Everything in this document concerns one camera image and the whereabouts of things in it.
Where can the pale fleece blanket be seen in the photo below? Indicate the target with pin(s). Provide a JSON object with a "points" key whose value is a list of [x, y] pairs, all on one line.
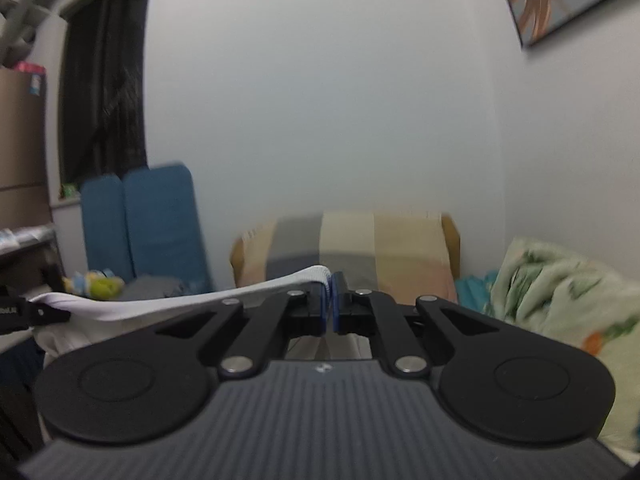
{"points": [[560, 300]]}

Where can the small green packet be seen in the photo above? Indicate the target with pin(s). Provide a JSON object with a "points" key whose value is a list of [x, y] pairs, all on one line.
{"points": [[70, 191]]}

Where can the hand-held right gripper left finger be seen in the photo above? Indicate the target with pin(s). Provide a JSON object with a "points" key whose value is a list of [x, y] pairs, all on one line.
{"points": [[325, 307]]}

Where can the brown cardboard box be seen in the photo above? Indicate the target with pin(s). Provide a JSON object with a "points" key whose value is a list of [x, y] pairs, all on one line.
{"points": [[22, 150]]}

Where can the dark curtain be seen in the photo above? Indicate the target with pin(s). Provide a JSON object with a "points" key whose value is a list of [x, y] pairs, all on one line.
{"points": [[105, 85]]}

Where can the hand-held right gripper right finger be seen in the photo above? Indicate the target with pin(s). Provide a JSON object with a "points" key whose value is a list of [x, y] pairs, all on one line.
{"points": [[338, 307]]}

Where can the grey wall shelf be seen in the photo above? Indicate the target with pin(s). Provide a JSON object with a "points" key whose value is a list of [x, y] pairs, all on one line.
{"points": [[25, 5]]}

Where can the black frame furniture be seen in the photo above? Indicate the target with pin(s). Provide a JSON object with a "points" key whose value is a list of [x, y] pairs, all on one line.
{"points": [[30, 265]]}

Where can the teal printed bed sheet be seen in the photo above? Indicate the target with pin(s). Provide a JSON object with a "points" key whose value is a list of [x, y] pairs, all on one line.
{"points": [[475, 292]]}

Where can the white shirt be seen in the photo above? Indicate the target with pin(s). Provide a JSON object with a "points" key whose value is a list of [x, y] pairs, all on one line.
{"points": [[175, 305]]}

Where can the checked pillow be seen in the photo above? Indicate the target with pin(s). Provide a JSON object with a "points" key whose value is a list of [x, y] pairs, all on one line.
{"points": [[350, 245]]}

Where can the yellow green plush toy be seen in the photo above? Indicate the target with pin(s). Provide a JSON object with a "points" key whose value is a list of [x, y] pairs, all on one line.
{"points": [[97, 285]]}

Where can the grey cloth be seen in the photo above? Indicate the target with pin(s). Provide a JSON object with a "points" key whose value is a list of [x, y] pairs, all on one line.
{"points": [[155, 287]]}

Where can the blue cushion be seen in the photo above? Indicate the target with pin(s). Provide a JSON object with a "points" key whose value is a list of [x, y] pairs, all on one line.
{"points": [[105, 230], [165, 225]]}

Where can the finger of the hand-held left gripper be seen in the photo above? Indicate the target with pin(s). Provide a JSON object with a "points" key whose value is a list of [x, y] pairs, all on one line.
{"points": [[47, 314]]}

